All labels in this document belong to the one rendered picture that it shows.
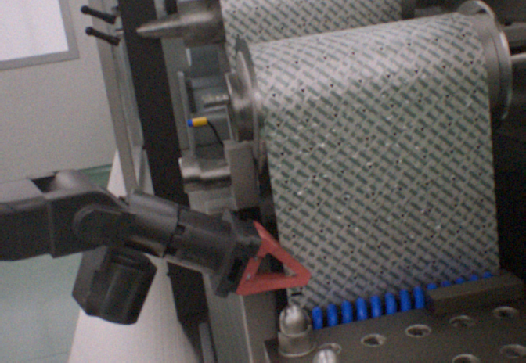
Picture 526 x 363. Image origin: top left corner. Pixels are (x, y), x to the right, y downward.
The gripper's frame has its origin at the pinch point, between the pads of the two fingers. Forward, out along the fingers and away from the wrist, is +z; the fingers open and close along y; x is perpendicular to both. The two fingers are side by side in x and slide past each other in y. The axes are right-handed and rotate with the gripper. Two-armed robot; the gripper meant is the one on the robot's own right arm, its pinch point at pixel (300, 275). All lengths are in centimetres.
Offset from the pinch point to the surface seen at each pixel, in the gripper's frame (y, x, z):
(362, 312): 3.6, -0.5, 6.4
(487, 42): -1.1, 29.6, 8.9
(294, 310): 7.6, -1.2, -1.9
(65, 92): -557, -75, -63
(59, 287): -294, -134, -15
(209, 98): -3.9, 13.5, -15.3
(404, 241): 0.3, 7.3, 9.0
